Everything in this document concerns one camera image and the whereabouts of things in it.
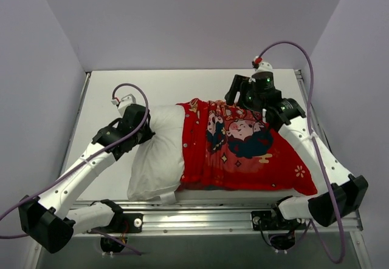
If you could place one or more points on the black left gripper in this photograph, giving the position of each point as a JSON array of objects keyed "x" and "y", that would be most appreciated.
[{"x": 143, "y": 132}]

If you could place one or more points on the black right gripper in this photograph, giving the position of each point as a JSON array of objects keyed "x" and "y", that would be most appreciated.
[{"x": 238, "y": 88}]

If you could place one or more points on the red printed pillowcase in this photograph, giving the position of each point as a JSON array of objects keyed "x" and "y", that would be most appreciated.
[{"x": 227, "y": 147}]

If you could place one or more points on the white pillow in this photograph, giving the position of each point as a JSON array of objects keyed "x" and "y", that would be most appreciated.
[{"x": 158, "y": 163}]

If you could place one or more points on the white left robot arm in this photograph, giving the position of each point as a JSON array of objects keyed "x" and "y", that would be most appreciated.
[{"x": 49, "y": 219}]

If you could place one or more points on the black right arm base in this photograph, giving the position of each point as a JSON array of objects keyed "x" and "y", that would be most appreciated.
[{"x": 270, "y": 220}]

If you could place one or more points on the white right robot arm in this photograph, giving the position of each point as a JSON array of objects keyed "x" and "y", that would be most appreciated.
[{"x": 339, "y": 192}]

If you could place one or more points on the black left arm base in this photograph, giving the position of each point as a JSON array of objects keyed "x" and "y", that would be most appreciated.
[{"x": 129, "y": 223}]

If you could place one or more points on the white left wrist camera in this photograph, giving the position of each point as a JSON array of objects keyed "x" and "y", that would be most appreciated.
[{"x": 123, "y": 103}]

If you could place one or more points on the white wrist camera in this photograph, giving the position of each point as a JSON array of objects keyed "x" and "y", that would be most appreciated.
[
  {"x": 260, "y": 65},
  {"x": 123, "y": 103}
]

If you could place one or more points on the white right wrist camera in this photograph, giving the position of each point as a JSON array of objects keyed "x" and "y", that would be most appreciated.
[{"x": 260, "y": 65}]

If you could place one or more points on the aluminium side rail left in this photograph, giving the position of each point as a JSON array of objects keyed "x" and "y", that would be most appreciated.
[{"x": 68, "y": 101}]

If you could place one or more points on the aluminium side rail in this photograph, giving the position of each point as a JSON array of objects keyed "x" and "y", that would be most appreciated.
[
  {"x": 314, "y": 118},
  {"x": 68, "y": 101}
]

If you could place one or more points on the aluminium side rail right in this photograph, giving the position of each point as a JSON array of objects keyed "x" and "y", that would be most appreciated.
[{"x": 314, "y": 118}]

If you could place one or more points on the aluminium front mounting rail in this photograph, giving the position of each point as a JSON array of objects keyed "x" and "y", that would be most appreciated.
[{"x": 195, "y": 213}]

